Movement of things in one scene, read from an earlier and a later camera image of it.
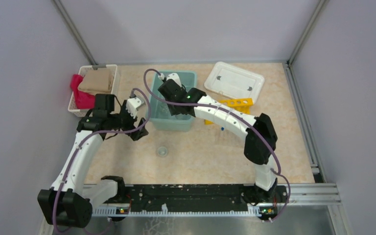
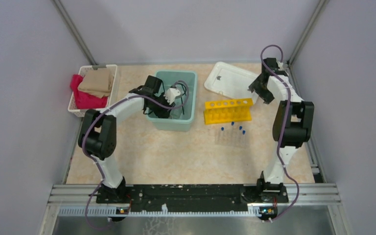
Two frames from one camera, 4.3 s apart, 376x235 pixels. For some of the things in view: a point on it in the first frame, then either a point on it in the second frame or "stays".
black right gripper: x=173 y=111 to x=267 y=97
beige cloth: x=97 y=82 stays
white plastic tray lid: x=234 y=82 stays
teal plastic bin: x=161 y=117 stays
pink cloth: x=82 y=100 stays
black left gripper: x=132 y=120 to x=164 y=113
